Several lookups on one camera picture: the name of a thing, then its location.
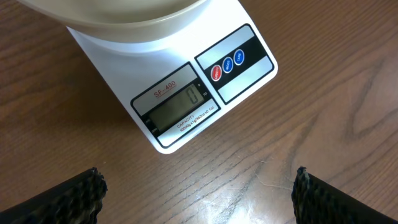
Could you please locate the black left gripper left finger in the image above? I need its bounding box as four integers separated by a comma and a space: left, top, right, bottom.
1, 167, 108, 224

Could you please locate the beige bowl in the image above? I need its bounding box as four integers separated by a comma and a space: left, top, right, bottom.
19, 0, 210, 43

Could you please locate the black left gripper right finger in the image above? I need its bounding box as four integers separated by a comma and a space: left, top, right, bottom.
291, 167, 397, 224

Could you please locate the white digital kitchen scale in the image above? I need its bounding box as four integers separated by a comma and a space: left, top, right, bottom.
72, 0, 278, 154

